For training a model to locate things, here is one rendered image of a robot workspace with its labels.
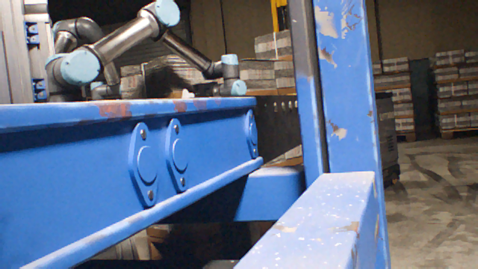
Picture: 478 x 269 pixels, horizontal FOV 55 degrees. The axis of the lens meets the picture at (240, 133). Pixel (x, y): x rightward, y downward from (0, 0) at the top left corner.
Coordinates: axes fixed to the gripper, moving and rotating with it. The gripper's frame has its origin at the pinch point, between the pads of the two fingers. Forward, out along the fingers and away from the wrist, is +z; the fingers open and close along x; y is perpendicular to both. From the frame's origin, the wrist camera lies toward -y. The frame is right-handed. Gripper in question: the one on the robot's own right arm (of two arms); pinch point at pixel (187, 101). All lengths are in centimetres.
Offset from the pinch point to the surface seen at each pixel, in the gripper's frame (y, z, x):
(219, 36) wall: 149, 461, -573
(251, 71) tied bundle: 15, 3, -58
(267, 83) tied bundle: 7, 3, -73
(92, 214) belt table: -13, -138, 145
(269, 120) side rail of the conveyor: -10, -113, 92
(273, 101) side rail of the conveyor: -6, -112, 88
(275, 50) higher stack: 32, 22, -114
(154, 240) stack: -73, 34, 2
